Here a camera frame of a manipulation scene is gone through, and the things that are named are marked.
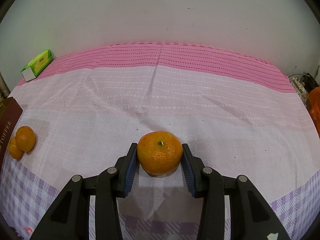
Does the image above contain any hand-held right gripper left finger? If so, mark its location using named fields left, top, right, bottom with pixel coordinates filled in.
left=29, top=142, right=138, bottom=240

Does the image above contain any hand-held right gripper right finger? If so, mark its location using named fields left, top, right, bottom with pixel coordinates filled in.
left=182, top=143, right=292, bottom=240

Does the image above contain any orange tangerine with green stem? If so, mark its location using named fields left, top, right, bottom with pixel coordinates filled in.
left=137, top=131, right=183, bottom=176

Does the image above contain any dark red gift box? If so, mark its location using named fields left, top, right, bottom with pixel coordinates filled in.
left=0, top=96, right=23, bottom=170

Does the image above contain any pink and purple checked bedsheet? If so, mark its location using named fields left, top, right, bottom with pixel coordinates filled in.
left=0, top=41, right=320, bottom=240

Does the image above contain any small orange tangerine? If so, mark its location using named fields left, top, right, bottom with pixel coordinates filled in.
left=8, top=137, right=24, bottom=160

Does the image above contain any white power strip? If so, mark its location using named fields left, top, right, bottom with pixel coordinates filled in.
left=290, top=72, right=313, bottom=103

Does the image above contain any green tissue box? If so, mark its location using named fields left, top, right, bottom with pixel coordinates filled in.
left=21, top=49, right=54, bottom=82

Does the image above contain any orange plastic bag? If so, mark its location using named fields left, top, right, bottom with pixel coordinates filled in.
left=308, top=86, right=320, bottom=130

